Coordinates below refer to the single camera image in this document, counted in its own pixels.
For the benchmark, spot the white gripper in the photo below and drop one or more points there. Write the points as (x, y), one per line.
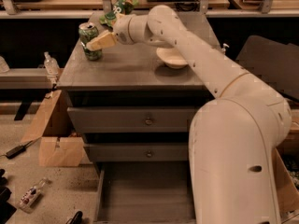
(121, 29)

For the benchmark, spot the green soda can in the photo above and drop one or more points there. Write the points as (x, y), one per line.
(87, 32)

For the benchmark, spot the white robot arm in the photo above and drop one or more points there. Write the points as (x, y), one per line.
(232, 137)

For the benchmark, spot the grey drawer cabinet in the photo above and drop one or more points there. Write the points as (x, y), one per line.
(130, 76)

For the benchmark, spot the grey top drawer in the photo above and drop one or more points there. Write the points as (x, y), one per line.
(131, 119)

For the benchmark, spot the grey middle drawer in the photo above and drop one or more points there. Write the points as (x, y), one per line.
(137, 152)

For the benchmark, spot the grey open bottom drawer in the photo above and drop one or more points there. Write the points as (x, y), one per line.
(150, 192)

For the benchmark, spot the green chip bag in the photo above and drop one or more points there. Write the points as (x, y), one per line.
(119, 9)

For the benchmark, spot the clear sanitizer bottle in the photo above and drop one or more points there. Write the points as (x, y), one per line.
(51, 64)

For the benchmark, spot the white paper bowl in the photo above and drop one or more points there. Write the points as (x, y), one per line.
(171, 57)

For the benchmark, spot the small white pump bottle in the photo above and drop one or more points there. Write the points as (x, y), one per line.
(225, 47)

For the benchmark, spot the left cardboard box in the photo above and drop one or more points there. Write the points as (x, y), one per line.
(60, 145)

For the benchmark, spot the cardboard box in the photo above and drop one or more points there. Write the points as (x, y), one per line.
(60, 145)
(288, 194)

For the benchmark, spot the black power adapter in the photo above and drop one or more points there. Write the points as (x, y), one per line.
(15, 152)

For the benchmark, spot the plastic bottle on floor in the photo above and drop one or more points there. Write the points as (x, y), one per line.
(29, 198)

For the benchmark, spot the right cardboard box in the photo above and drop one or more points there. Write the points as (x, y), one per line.
(288, 194)

